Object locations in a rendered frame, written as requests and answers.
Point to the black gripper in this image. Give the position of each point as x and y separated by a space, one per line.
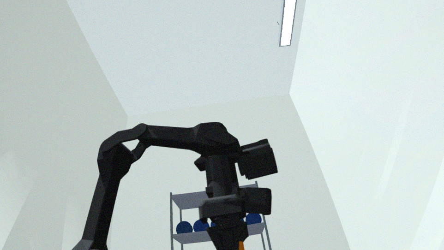
225 210

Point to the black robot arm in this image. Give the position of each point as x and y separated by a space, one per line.
219 152

